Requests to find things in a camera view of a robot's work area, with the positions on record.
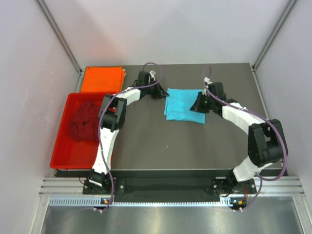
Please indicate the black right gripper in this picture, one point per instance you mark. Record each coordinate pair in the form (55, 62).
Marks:
(197, 106)

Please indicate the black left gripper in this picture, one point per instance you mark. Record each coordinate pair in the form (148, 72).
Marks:
(159, 91)

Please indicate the light blue t shirt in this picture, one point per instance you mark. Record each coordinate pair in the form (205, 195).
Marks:
(178, 104)

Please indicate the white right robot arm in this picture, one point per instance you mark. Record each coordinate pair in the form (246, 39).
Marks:
(266, 141)

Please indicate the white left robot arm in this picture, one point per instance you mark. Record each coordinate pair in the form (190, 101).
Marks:
(111, 120)

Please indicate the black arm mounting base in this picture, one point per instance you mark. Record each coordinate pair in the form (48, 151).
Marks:
(134, 186)

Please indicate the folded orange t shirt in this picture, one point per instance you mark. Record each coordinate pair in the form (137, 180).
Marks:
(103, 79)

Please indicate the dark red t shirt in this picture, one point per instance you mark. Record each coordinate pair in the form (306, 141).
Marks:
(84, 123)

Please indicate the red plastic bin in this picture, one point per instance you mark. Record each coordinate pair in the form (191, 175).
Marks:
(69, 154)

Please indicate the slotted grey cable duct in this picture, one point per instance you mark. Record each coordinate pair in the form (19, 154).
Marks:
(103, 202)

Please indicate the aluminium front frame rail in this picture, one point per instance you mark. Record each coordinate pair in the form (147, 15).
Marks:
(285, 186)

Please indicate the right aluminium frame post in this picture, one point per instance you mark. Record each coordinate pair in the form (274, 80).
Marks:
(274, 33)

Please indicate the aluminium frame post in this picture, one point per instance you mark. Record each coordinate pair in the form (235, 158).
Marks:
(274, 33)
(59, 35)

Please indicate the left aluminium frame post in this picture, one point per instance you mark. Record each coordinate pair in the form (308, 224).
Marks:
(59, 35)

